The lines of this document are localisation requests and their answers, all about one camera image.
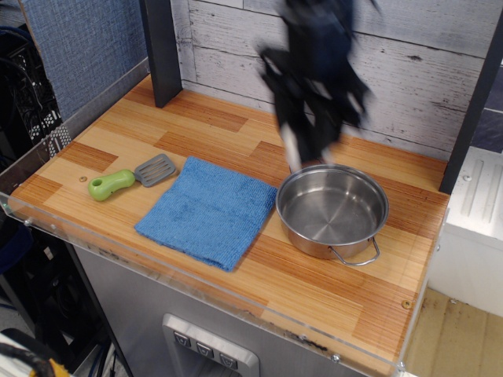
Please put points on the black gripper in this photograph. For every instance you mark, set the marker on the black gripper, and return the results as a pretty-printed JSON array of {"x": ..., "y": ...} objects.
[{"x": 320, "y": 37}]

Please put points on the green handled grey toy spatula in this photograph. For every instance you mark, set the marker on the green handled grey toy spatula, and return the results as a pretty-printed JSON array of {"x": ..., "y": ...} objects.
[{"x": 148, "y": 174}]

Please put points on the black and white sushi roll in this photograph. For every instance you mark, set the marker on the black and white sushi roll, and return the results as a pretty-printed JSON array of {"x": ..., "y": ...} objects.
[{"x": 291, "y": 147}]

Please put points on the stainless steel pot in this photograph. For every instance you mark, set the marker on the stainless steel pot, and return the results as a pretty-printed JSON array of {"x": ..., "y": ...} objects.
[{"x": 333, "y": 212}]

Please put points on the blue folded cloth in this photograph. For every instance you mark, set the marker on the blue folded cloth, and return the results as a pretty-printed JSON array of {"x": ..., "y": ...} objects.
[{"x": 210, "y": 213}]

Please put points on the white ridged box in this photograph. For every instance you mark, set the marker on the white ridged box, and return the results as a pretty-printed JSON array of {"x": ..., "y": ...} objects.
[{"x": 467, "y": 263}]

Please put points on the clear acrylic table guard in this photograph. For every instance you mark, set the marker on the clear acrylic table guard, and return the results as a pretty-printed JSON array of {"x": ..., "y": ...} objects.
[{"x": 301, "y": 316}]

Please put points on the silver dispenser button panel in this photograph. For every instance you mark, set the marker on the silver dispenser button panel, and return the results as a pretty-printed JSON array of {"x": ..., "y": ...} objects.
[{"x": 198, "y": 352}]

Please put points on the black plastic crate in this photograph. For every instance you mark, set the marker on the black plastic crate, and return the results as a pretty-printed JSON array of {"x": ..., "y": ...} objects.
[{"x": 29, "y": 110}]

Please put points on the dark grey right post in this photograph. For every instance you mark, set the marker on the dark grey right post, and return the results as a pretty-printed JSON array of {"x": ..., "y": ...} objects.
[{"x": 474, "y": 111}]

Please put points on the dark grey post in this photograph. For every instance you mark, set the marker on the dark grey post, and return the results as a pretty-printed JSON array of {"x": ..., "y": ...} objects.
[
  {"x": 160, "y": 39},
  {"x": 474, "y": 111}
]

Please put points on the dark grey left post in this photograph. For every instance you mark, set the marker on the dark grey left post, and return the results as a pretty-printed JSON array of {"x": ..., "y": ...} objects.
[{"x": 160, "y": 39}]

